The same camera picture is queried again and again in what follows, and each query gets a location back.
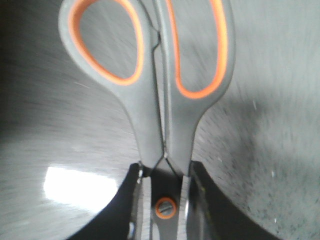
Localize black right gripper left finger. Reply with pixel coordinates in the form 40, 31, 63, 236
68, 163, 143, 240

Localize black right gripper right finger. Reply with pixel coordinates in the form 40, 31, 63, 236
187, 161, 278, 240

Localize grey orange scissors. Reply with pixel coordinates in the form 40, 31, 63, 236
58, 0, 235, 240

